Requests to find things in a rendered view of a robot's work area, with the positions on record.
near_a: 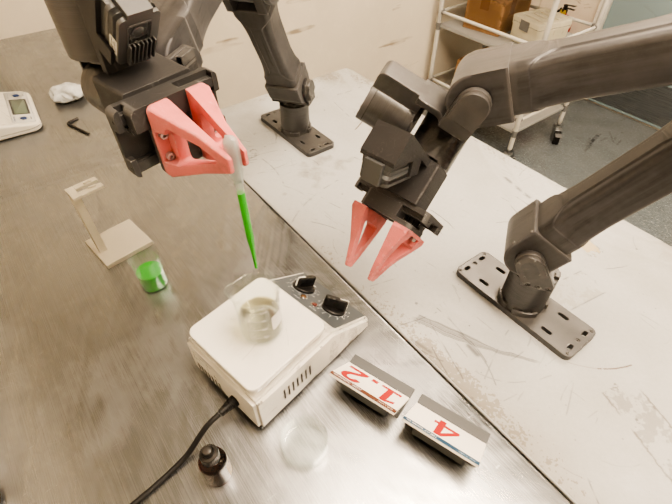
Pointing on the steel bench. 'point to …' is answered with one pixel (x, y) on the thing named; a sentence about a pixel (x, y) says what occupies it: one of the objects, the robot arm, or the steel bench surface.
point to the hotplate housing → (299, 376)
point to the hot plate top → (226, 322)
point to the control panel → (318, 302)
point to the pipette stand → (106, 246)
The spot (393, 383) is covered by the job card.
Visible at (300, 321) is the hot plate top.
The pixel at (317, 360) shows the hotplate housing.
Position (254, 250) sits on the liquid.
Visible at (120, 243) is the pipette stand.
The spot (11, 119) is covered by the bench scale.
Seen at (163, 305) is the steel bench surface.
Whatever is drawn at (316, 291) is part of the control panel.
